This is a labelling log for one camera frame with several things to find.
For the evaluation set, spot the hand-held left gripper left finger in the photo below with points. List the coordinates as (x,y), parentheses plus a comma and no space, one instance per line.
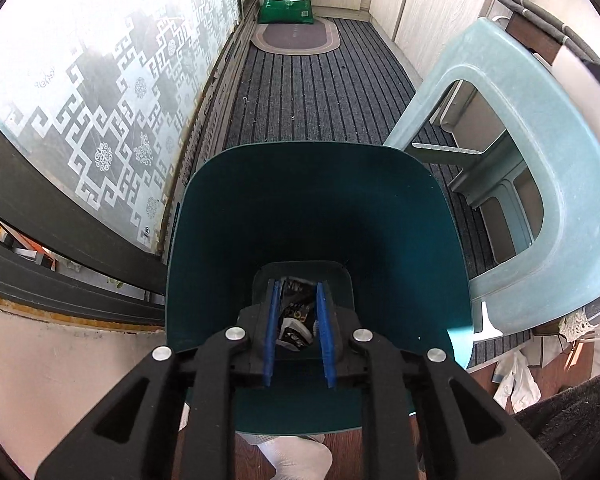
(270,335)

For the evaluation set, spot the grey striped chair cushion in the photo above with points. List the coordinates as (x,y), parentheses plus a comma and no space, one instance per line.
(545,15)

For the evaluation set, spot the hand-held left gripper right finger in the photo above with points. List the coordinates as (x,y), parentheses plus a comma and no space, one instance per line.
(326,335)

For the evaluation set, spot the pale plastic stool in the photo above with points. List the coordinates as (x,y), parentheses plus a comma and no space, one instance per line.
(570,160)

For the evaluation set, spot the dark door frame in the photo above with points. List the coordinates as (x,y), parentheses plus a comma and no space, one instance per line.
(55,220)

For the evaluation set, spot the dark fuzzy cloth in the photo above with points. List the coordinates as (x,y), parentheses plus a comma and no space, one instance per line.
(580,425)

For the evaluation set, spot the grey striped carpet runner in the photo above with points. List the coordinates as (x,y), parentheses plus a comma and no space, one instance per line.
(310,100)

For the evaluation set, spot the sliding door floor track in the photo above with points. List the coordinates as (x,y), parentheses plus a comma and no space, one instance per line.
(205,125)

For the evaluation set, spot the black and white snack wrapper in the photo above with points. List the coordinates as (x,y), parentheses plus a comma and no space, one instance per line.
(292,310)

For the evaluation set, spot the person's white sock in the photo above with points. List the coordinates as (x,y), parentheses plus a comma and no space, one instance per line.
(300,460)

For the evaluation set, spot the white crumpled cloth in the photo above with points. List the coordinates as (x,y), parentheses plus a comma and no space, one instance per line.
(517,385)

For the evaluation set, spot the cream lace cloth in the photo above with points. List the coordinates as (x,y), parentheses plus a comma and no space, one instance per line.
(580,325)

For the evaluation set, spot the teal plastic trash bin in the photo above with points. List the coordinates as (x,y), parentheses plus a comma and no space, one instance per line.
(305,210)

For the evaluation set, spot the patterned frosted glass door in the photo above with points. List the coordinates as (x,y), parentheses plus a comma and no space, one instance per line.
(105,85)

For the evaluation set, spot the oval grey door mat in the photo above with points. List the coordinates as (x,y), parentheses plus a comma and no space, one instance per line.
(295,35)

